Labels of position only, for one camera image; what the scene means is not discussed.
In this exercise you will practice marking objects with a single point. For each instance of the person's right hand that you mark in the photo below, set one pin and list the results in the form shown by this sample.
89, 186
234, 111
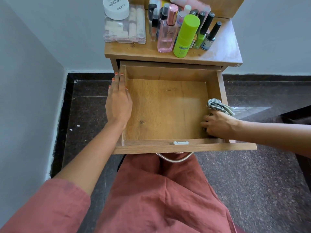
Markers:
221, 126

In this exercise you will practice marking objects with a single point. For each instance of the person's left hand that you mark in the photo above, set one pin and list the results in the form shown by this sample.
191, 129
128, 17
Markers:
119, 106

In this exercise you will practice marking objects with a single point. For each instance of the green striped cloth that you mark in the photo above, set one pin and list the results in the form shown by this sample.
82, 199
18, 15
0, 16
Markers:
216, 104

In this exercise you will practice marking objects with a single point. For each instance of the wooden drawer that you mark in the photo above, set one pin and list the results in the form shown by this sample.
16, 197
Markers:
165, 109

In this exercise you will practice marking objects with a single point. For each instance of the clear box of beige tubes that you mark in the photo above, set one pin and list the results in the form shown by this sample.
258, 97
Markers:
116, 33

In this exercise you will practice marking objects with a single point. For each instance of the pink perfume bottle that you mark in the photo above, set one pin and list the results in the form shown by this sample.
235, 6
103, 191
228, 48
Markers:
166, 38

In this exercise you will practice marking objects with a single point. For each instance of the white label nail polish bottle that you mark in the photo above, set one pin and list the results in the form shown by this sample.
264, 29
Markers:
206, 43

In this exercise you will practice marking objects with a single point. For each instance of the green nail polish bottle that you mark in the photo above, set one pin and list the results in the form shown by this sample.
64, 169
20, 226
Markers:
198, 42

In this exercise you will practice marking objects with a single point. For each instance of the yellow nail polish bottle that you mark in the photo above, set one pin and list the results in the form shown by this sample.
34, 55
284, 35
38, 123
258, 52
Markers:
194, 43

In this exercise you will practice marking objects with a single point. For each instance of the lime green bottle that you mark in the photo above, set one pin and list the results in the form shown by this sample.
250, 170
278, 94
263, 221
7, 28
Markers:
183, 41

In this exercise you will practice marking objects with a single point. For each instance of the white round jar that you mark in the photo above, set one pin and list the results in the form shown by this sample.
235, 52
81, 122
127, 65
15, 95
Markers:
116, 8

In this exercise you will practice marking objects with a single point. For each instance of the cluster of small cosmetic bottles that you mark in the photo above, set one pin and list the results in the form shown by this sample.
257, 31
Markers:
151, 9

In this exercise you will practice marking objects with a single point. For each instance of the pink tube white cap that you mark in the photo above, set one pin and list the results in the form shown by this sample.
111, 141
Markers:
192, 2

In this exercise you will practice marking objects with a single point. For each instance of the person's right forearm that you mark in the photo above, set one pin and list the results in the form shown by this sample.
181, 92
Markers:
274, 138

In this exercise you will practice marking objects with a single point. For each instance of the person's left forearm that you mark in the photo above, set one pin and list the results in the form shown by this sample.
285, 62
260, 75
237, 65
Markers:
90, 160

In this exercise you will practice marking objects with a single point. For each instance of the person's legs pink trousers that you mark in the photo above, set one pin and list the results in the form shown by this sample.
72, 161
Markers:
165, 198

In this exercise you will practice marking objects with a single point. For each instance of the person's left pink sleeve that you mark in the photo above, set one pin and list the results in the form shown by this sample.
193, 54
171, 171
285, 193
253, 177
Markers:
46, 208

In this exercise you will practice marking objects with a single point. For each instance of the wooden dressing table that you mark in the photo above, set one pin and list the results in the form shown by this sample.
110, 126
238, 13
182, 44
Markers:
223, 48

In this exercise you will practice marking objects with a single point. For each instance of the black furniture base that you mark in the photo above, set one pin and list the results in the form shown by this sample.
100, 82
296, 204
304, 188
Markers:
301, 115

